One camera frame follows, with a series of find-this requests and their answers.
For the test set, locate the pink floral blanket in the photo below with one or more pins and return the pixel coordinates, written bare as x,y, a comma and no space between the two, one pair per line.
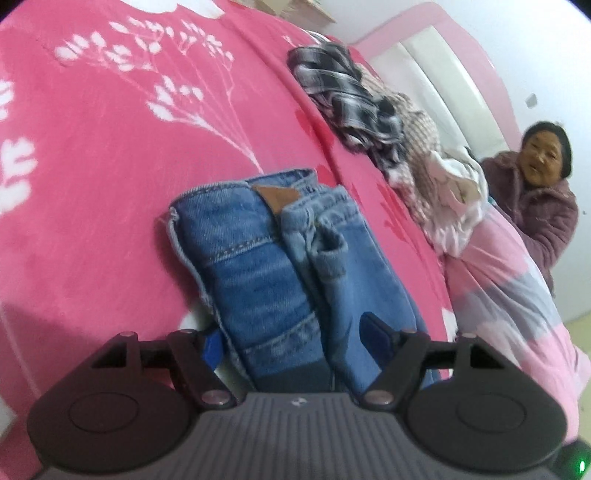
92,184

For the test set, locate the white wall socket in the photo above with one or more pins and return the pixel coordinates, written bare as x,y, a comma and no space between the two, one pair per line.
531,100

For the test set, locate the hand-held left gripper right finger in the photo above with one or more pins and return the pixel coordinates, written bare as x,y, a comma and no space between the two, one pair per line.
371,334

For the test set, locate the white cloth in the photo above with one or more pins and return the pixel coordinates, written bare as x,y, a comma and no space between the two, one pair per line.
457,207

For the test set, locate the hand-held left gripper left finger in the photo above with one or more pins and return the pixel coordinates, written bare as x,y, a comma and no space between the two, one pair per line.
210,350

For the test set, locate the black white plaid shirt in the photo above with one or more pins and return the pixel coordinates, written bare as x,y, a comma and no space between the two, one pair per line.
341,87

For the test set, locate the blue denim jeans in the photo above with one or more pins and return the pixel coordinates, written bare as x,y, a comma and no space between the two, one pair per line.
258,258

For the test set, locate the beige knit sweater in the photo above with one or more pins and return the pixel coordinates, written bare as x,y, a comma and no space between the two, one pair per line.
418,129

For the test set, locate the pink grey striped quilt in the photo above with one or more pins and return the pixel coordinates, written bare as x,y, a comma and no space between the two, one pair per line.
508,295

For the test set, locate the pink padded headboard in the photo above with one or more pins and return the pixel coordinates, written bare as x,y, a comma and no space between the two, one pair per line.
443,69

